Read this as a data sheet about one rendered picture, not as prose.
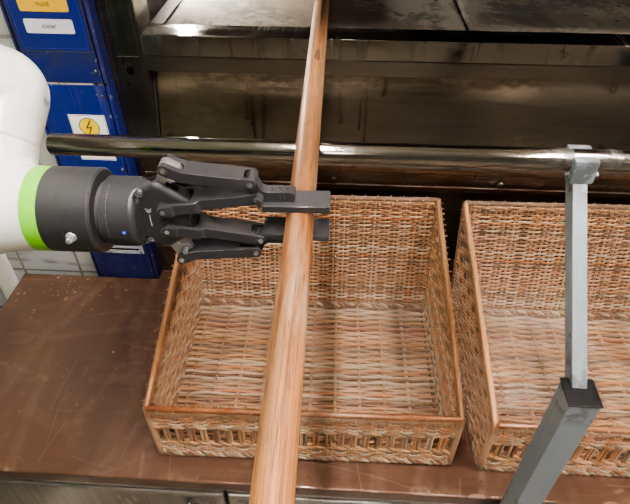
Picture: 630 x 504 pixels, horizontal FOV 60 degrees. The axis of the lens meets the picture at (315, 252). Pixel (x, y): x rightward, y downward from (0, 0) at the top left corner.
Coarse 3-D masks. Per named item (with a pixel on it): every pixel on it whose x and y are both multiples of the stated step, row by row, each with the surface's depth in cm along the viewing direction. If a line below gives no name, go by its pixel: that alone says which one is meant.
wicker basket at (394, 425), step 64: (384, 256) 125; (192, 320) 122; (256, 320) 127; (320, 320) 128; (384, 320) 127; (448, 320) 103; (192, 384) 114; (256, 384) 114; (320, 384) 114; (384, 384) 114; (448, 384) 102; (192, 448) 101; (320, 448) 99; (384, 448) 99; (448, 448) 99
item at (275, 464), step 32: (320, 0) 107; (320, 32) 94; (320, 64) 85; (320, 96) 78; (320, 128) 72; (288, 224) 56; (288, 256) 52; (288, 288) 48; (288, 320) 46; (288, 352) 43; (288, 384) 41; (288, 416) 39; (256, 448) 38; (288, 448) 37; (256, 480) 36; (288, 480) 36
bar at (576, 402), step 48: (48, 144) 74; (96, 144) 74; (144, 144) 74; (192, 144) 74; (240, 144) 73; (288, 144) 73; (336, 144) 73; (384, 144) 73; (432, 144) 73; (576, 192) 73; (576, 240) 72; (576, 288) 72; (576, 336) 71; (576, 384) 70; (576, 432) 73; (528, 480) 82
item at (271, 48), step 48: (144, 48) 103; (192, 48) 103; (240, 48) 102; (288, 48) 102; (336, 48) 101; (384, 48) 101; (432, 48) 100; (480, 48) 99; (528, 48) 99; (576, 48) 98; (624, 48) 98
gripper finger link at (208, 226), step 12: (204, 216) 60; (216, 216) 61; (168, 228) 58; (180, 228) 58; (192, 228) 59; (204, 228) 59; (216, 228) 59; (228, 228) 60; (240, 228) 60; (252, 228) 61; (228, 240) 60; (240, 240) 60; (252, 240) 60; (264, 240) 60
